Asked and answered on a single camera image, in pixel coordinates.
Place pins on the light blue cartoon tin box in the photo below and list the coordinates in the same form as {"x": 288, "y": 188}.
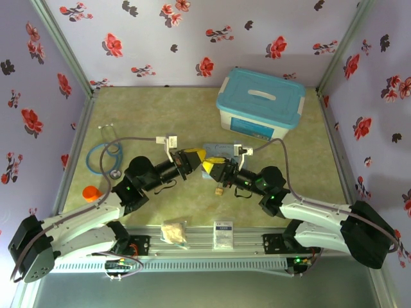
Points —
{"x": 218, "y": 148}

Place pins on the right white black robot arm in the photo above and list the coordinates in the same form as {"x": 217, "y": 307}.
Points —
{"x": 321, "y": 239}

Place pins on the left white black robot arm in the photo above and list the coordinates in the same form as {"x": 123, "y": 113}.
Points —
{"x": 83, "y": 240}

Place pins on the blue stethoscope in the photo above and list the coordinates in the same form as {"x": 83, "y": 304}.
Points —
{"x": 115, "y": 174}

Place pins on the white sealed packet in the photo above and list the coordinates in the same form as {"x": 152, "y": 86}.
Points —
{"x": 223, "y": 234}

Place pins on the clear bag with beige contents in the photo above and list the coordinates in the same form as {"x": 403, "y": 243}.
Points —
{"x": 173, "y": 233}

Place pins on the orange plastic cup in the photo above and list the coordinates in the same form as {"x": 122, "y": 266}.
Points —
{"x": 91, "y": 194}

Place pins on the blue lidded storage box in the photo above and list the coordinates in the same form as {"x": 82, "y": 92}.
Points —
{"x": 260, "y": 93}

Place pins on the small green circuit board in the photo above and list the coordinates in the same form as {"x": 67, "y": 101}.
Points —
{"x": 118, "y": 265}

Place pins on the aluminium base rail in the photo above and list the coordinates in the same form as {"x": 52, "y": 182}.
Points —
{"x": 199, "y": 240}

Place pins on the aluminium frame side rail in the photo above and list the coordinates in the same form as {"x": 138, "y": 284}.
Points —
{"x": 77, "y": 141}
{"x": 335, "y": 144}

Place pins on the aluminium frame post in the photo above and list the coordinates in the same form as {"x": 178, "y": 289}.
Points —
{"x": 57, "y": 41}
{"x": 346, "y": 38}

